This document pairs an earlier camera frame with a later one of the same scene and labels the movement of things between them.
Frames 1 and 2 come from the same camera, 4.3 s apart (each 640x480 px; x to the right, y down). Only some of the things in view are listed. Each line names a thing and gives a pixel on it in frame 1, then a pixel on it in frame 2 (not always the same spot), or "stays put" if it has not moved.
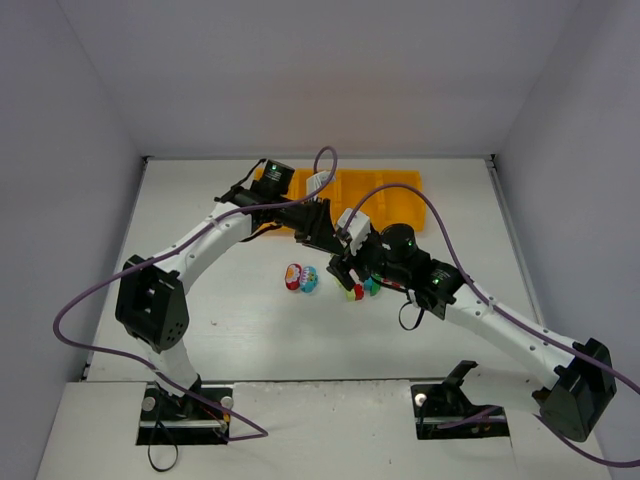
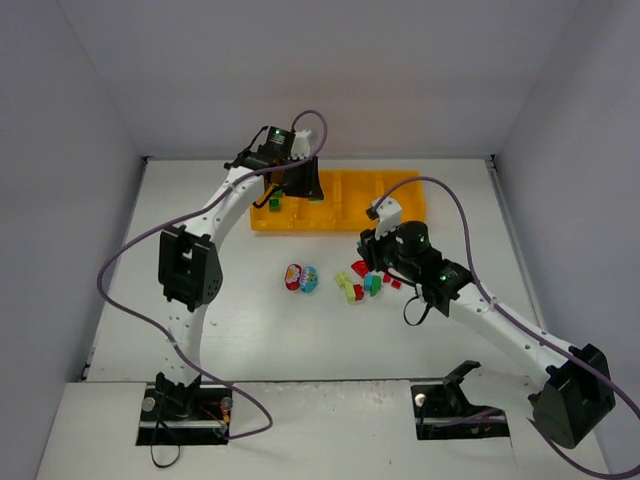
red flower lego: x=293 y=274 stays put
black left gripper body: x=310 y=223 to x=304 y=182
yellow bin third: x=382 y=205 stays put
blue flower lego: x=309 y=279 stays put
